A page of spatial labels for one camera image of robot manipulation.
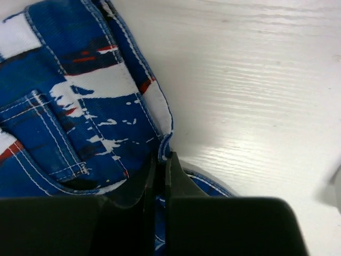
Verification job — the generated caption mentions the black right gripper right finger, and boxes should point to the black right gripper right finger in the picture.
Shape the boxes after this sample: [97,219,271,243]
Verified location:
[165,152,208,255]

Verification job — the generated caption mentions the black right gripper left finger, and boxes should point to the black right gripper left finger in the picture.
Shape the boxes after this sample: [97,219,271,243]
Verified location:
[107,154,157,255]

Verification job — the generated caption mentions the blue patterned trousers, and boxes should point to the blue patterned trousers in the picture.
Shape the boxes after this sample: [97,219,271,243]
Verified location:
[0,0,235,256]

